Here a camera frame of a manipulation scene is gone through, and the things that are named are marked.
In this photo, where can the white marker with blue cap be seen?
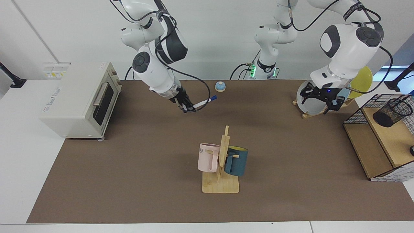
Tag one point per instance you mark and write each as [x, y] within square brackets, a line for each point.
[203, 102]

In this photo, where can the black mesh pen holder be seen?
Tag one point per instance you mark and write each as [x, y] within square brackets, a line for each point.
[386, 117]

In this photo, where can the grey plate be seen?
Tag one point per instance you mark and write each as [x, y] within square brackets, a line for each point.
[310, 108]

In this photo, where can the light blue plate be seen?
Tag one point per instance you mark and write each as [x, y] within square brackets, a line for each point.
[344, 94]

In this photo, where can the wooden plate rack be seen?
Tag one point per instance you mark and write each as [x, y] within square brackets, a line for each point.
[315, 114]

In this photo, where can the small blue round bell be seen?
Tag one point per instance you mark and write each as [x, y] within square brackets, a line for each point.
[220, 86]

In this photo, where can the yellow plate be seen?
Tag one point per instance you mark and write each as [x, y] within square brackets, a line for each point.
[362, 81]

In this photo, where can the pink cup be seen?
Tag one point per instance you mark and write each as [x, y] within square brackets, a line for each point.
[207, 160]

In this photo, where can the black clamp stand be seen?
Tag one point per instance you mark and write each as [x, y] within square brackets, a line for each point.
[17, 82]
[393, 85]

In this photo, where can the dark teal cup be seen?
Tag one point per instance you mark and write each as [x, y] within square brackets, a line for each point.
[238, 163]

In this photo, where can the brown table cloth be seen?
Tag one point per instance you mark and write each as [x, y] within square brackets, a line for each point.
[145, 181]

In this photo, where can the wooden cup stand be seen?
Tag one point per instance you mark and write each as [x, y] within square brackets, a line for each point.
[221, 186]

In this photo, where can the small black round object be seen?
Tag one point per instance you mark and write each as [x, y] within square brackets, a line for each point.
[412, 150]

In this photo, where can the pale toaster oven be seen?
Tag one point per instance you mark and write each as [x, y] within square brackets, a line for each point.
[74, 106]

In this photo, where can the white power strip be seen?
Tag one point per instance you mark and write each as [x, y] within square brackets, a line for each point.
[55, 69]

